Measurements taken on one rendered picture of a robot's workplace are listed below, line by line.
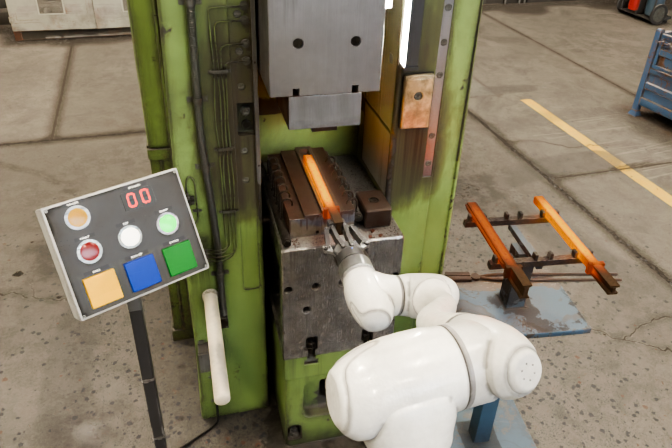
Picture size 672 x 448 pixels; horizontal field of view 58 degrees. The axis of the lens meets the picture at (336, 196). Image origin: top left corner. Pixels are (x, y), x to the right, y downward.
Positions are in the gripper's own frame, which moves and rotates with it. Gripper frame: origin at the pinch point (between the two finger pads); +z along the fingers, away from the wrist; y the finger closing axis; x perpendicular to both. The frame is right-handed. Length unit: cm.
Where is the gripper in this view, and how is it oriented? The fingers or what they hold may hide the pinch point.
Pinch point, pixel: (334, 220)
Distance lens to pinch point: 175.2
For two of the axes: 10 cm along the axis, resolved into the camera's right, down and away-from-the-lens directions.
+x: 0.5, -8.3, -5.6
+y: 9.7, -1.0, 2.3
